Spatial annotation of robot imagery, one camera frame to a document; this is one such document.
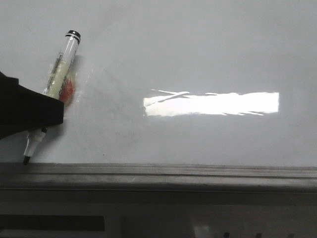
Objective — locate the white whiteboard with aluminium frame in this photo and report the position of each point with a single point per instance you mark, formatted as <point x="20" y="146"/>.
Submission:
<point x="170" y="94"/>

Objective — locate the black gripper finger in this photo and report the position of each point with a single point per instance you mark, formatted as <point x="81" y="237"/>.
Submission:
<point x="22" y="109"/>

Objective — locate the white black whiteboard marker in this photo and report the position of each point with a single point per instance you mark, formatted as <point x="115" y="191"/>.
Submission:
<point x="60" y="86"/>

